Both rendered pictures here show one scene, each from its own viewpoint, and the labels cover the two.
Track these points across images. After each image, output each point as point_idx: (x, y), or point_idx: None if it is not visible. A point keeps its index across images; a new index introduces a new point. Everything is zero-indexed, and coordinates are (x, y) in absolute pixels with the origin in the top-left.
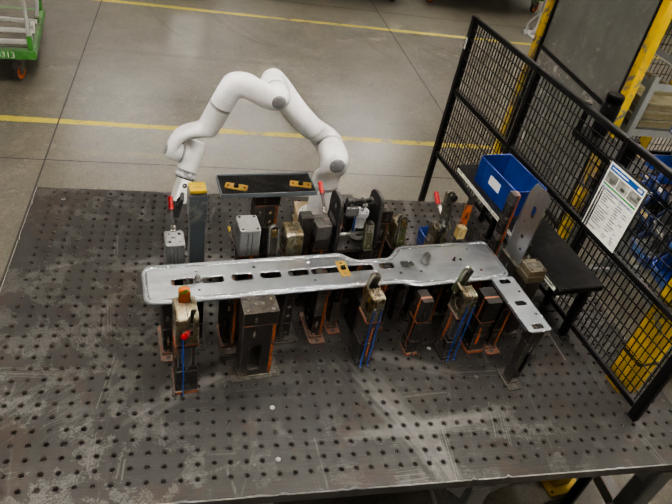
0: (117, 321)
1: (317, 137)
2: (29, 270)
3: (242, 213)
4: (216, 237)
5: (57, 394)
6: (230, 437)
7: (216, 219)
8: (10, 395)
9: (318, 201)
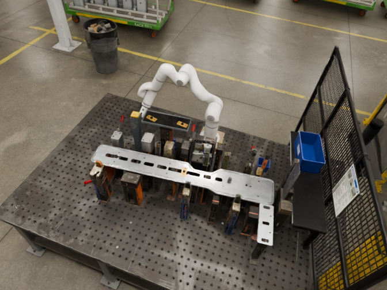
0: None
1: (208, 100)
2: (82, 128)
3: None
4: None
5: (59, 183)
6: (105, 228)
7: None
8: (44, 178)
9: (206, 131)
